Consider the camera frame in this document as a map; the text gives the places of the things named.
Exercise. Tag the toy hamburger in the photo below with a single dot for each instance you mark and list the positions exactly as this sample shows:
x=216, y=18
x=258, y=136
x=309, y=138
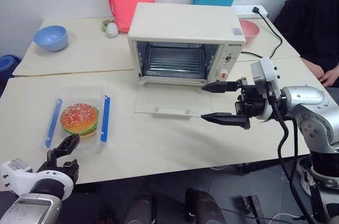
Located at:
x=79, y=118

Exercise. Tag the person's bare hand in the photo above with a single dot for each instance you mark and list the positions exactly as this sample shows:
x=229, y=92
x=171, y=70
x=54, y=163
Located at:
x=332, y=77

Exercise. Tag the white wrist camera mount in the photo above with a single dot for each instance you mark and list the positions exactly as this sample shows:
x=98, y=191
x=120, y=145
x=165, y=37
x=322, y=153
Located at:
x=267, y=73
x=53, y=179

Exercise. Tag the white power strip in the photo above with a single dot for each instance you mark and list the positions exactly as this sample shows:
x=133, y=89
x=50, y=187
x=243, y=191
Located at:
x=245, y=10

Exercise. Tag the glass oven door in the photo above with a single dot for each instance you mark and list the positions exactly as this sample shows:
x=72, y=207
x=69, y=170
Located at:
x=172, y=99

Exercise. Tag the clear container with blue clips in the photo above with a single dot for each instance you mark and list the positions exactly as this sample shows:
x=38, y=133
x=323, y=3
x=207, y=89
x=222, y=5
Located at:
x=104, y=118

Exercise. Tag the blue bowl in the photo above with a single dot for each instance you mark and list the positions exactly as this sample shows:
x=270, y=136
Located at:
x=50, y=38

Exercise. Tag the person in black clothing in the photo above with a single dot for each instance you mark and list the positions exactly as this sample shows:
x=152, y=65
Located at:
x=312, y=22

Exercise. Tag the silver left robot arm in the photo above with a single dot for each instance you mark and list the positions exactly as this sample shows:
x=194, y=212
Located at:
x=31, y=208

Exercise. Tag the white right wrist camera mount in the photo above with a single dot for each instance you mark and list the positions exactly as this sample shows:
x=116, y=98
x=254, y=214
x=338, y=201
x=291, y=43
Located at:
x=267, y=73

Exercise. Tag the pink bowl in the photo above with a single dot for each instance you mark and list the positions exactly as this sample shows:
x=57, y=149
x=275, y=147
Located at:
x=250, y=29

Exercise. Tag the white and green toy vegetable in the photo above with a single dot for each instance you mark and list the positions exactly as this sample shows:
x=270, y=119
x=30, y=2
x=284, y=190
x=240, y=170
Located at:
x=112, y=29

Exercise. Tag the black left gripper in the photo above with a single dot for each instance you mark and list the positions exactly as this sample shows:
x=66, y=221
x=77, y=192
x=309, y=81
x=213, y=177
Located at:
x=70, y=169

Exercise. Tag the cream toaster oven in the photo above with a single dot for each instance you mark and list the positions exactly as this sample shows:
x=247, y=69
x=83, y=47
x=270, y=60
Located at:
x=182, y=20

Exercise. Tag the dark rounded shape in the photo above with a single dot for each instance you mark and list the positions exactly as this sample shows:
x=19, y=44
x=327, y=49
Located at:
x=143, y=210
x=204, y=208

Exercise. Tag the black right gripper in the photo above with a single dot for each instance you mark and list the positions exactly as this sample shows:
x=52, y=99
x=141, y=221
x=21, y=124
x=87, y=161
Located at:
x=251, y=102

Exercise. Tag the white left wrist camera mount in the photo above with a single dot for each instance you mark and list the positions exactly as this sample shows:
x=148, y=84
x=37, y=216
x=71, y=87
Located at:
x=53, y=179

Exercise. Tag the dark metal bar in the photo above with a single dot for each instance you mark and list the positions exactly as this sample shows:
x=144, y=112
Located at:
x=254, y=208

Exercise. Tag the metal oven rack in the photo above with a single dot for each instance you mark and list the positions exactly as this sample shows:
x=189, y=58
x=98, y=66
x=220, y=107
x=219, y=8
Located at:
x=173, y=62

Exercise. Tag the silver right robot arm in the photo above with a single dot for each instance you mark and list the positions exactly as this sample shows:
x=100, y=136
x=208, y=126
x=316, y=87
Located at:
x=307, y=97

